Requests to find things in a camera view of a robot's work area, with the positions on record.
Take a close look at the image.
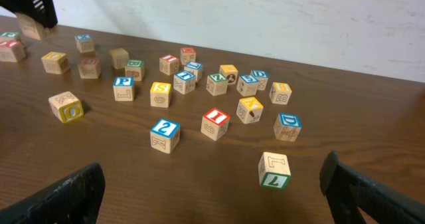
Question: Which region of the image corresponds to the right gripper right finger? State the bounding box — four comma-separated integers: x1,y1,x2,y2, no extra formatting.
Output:
319,150,424,224

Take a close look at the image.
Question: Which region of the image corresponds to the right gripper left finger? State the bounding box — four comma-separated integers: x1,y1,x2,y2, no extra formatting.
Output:
1,163,106,223

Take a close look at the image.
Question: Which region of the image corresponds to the green R block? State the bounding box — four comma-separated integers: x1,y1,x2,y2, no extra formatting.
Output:
15,13,51,40

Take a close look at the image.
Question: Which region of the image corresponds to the green F block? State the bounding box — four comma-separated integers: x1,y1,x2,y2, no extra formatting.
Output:
0,32,25,45

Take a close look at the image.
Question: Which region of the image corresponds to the blue X block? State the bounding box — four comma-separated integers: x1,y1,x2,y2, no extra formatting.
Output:
75,34,95,53

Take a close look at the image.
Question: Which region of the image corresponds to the yellow block centre left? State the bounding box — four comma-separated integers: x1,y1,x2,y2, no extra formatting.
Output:
41,52,70,74

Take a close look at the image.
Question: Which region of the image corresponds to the plain L block green 7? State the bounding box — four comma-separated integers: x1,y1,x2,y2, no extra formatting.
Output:
258,152,291,189

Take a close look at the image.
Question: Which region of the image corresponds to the blue D block lower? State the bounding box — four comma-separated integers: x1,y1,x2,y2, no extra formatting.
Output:
273,112,302,142

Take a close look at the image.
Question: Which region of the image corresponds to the blue d block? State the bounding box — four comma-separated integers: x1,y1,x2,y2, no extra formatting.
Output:
250,70,268,90
273,112,302,142

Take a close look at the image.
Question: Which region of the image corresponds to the red U block upper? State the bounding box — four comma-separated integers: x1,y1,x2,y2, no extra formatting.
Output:
77,57,101,79

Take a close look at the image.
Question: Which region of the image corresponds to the plain K block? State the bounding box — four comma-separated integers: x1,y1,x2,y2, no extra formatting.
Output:
48,91,84,123

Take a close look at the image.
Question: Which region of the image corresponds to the yellow block top centre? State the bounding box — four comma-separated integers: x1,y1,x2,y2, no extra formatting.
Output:
109,48,129,69

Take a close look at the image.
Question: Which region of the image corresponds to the blue 2 block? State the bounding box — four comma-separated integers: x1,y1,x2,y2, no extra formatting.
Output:
150,118,181,154

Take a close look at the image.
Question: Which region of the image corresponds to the yellow B block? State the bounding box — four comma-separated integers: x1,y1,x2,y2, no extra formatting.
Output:
269,82,292,105

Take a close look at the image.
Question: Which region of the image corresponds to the green B block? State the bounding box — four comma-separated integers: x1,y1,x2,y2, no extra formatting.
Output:
125,60,145,81

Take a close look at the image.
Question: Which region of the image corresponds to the blue P block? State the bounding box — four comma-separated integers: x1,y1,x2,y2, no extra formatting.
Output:
113,76,135,101

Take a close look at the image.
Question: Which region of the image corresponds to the yellow K block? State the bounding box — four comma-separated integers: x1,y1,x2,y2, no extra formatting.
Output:
236,96,264,124

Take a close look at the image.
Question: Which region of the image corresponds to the yellow S block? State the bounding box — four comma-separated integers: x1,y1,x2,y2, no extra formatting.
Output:
150,82,171,108

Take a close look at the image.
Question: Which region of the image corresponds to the blue D block upper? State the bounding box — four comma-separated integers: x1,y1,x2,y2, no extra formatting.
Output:
250,70,268,90

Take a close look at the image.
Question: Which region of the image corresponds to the blue 5 block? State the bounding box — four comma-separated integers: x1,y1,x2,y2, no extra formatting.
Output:
236,74,259,96

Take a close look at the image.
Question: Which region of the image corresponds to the red I block lower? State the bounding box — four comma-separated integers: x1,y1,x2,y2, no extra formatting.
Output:
201,108,230,141

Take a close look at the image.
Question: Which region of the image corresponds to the red i block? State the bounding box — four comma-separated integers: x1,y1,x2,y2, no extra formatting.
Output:
159,55,180,76
201,108,230,141

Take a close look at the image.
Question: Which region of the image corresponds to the red I block upper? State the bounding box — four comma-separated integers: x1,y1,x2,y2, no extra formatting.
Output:
159,55,180,76

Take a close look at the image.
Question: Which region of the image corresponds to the blue T block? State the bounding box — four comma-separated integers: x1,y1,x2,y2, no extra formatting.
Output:
173,70,196,94

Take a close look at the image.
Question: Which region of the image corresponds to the red H block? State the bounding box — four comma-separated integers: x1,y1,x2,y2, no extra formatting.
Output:
180,47,197,66

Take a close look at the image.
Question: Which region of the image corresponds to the yellow block top right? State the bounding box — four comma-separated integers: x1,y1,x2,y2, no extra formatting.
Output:
219,64,238,84

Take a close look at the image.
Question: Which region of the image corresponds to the green Z block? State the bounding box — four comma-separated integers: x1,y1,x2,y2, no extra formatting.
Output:
206,73,228,96

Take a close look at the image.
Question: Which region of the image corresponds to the blue L block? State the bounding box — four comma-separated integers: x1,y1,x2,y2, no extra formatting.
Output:
184,61,203,82

